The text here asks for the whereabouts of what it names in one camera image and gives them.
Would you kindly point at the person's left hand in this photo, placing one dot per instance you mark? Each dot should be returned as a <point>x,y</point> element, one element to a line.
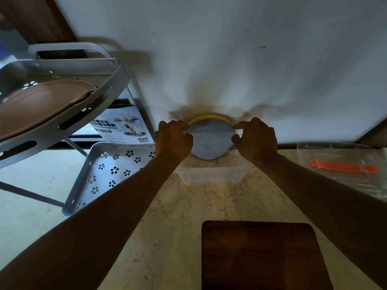
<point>170,141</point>

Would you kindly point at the person's right hand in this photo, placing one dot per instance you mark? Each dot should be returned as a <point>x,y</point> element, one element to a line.
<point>257,141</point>

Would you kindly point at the person's right thumb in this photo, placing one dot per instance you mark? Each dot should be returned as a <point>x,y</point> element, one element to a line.
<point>236,141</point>

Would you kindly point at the person's left thumb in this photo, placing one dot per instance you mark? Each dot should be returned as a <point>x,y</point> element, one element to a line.
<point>188,141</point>

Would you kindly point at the blue-grey round plate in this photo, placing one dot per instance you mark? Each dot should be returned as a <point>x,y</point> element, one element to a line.
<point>210,138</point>

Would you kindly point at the person's right forearm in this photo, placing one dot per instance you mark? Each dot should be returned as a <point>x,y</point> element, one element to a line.
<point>329,208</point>

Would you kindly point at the person's left forearm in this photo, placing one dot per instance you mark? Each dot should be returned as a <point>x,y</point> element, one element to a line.
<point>90,226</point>

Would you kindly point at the yellow round plate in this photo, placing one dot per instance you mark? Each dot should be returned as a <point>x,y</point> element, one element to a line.
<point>208,116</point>

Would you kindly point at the clear plastic container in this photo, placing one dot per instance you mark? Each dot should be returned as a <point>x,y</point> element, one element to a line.
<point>211,173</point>

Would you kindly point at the white printed cardboard box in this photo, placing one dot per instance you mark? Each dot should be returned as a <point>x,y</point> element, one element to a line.
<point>121,126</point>

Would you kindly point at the grey metal tiered rack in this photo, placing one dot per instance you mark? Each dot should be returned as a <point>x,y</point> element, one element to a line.
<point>105,87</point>

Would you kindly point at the orange plastic clip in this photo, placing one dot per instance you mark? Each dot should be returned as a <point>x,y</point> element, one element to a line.
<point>344,167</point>

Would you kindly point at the clear plastic lidded box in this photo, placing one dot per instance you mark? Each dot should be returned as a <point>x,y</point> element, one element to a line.
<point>341,181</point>

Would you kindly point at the dark wooden cutting board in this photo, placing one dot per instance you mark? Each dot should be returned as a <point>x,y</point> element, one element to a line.
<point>263,256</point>

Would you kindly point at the brown round plate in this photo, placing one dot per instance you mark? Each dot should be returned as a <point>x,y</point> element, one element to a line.
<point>42,107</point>

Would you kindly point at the clear glass bowl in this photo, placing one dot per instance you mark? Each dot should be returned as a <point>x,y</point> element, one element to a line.
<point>15,78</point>

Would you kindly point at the brown wooden cabinet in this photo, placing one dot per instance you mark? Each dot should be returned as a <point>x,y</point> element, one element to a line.
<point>39,18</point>

